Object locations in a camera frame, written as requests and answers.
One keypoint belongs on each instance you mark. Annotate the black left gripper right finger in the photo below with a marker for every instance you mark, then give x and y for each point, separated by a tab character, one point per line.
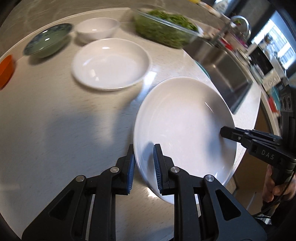
203	208

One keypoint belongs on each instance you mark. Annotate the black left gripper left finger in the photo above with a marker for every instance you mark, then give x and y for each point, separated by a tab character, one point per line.
85	208

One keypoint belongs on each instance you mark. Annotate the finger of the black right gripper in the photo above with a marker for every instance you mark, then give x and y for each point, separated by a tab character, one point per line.
252	139

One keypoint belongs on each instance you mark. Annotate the white shallow plate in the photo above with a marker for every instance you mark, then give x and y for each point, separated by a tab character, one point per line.
111	64

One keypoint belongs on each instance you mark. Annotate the small white bowl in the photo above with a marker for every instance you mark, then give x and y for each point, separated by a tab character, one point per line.
96	29

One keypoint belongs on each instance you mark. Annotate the large white plate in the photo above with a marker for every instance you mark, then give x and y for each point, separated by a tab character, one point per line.
185	117

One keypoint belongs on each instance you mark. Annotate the glass dish of greens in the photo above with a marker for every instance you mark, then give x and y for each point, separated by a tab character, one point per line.
172	30

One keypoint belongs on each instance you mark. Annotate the stainless steel sink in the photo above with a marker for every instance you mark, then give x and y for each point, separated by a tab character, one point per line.
228	76

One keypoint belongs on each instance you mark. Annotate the chrome faucet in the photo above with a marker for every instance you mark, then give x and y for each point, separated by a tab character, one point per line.
238	26

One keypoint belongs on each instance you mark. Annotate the person's right hand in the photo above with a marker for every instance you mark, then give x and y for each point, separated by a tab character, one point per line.
270	190

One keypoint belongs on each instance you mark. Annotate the orange plastic bowl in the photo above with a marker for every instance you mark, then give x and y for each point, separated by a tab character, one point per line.
7	68

